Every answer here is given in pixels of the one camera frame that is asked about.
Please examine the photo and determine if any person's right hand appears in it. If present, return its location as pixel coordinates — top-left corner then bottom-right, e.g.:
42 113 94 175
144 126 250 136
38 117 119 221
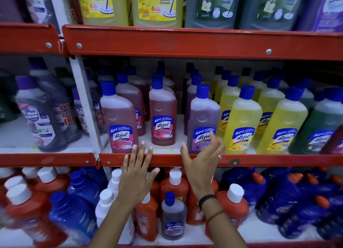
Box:
180 131 226 201

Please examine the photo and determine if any green cleaner bottle blue cap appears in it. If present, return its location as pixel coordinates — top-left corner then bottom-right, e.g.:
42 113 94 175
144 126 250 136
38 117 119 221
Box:
298 78 315 112
288 87 343 155

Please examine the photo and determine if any white bottle white cap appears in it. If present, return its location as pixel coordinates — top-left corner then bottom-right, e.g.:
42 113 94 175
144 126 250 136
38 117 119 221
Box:
107 168 123 198
95 188 136 246

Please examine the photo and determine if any red metal shelf beam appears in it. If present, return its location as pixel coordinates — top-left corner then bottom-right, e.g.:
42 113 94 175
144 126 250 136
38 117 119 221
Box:
0 153 96 167
62 25 343 61
99 153 343 167
0 22 61 55

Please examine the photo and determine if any large yellow cleaner bottle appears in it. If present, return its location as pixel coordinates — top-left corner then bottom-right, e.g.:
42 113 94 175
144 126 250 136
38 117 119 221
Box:
130 0 184 28
76 0 129 26

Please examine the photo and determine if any thin brown bracelet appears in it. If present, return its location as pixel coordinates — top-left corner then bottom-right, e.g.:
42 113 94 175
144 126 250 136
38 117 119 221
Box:
206 210 225 224

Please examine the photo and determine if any lavender cleaner bottle blue cap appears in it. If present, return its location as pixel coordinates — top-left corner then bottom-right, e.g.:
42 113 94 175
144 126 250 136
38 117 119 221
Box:
187 84 221 155
183 74 203 136
187 68 200 87

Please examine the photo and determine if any small lavender cleaner bottle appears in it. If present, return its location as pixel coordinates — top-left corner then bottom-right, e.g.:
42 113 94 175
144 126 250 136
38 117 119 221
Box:
161 191 188 241

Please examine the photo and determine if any white shelf upright post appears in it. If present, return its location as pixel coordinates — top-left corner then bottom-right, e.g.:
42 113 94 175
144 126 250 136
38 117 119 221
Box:
48 0 113 180

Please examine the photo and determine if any large grey-green cleaner bottle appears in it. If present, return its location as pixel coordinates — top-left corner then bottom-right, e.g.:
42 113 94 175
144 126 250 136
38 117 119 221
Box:
239 0 307 31
185 0 242 29

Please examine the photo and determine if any black wristband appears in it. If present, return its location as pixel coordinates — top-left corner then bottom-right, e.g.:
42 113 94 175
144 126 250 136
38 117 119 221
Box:
198 194 217 211

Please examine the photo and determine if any person's right forearm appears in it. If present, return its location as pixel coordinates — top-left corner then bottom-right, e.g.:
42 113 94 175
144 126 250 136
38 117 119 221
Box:
200 196 248 248

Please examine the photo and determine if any grey bottle purple cap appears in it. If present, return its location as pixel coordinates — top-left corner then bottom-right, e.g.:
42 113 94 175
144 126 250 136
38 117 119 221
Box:
14 75 68 153
85 68 107 134
28 57 81 143
71 87 89 134

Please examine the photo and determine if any large purple cleaner bottle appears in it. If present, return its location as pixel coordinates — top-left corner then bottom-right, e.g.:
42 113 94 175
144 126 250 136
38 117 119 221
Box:
297 0 343 33

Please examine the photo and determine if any person's left hand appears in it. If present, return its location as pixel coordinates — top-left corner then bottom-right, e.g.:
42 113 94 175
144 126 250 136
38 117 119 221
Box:
117 140 161 208

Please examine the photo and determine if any group of yellow cleaner bottles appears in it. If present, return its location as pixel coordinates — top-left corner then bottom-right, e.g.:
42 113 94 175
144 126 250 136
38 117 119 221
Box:
210 66 309 155

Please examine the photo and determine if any dark green bottle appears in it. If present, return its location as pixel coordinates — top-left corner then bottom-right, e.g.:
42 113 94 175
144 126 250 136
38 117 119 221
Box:
0 69 21 123
54 67 76 96

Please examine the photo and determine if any person's left forearm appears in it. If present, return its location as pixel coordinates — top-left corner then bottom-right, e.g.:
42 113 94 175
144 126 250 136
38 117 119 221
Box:
88 198 141 248

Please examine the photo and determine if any group of orange white-capped bottles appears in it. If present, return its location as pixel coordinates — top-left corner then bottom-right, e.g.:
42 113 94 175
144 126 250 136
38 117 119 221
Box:
0 166 72 248
135 167 250 242

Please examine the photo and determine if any group of blue orange-capped bottles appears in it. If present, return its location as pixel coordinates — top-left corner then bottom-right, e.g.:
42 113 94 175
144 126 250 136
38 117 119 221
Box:
219 166 343 242

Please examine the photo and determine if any clear plastic packet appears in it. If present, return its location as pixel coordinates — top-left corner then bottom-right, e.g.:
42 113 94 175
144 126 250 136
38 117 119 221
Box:
20 0 58 25

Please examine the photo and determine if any group of pink cleaner bottles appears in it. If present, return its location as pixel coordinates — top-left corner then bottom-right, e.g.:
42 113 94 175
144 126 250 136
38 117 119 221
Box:
100 61 178 154

